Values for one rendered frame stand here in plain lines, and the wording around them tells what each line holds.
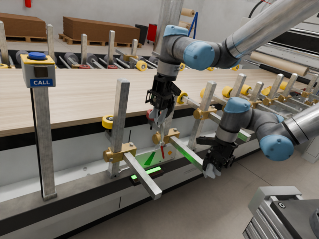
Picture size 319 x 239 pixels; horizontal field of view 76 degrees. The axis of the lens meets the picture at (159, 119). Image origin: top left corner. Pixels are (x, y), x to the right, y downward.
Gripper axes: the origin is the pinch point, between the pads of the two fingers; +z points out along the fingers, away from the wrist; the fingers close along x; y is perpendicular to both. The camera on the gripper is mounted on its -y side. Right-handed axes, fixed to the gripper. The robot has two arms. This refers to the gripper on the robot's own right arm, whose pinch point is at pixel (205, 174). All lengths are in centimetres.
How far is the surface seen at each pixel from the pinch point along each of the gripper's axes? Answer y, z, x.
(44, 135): -25, -16, -55
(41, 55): -25, -41, -54
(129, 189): -27.3, 27.3, -18.3
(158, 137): -25.3, -4.3, -7.9
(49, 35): -134, -28, -31
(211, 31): -721, -17, 833
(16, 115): -56, -8, -60
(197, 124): -26.4, -6.2, 19.5
